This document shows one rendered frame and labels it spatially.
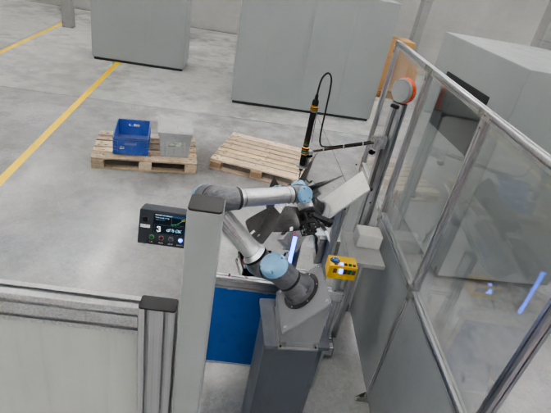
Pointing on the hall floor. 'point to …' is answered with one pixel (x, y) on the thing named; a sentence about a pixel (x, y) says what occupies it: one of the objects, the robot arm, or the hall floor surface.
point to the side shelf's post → (343, 306)
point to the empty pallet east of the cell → (257, 158)
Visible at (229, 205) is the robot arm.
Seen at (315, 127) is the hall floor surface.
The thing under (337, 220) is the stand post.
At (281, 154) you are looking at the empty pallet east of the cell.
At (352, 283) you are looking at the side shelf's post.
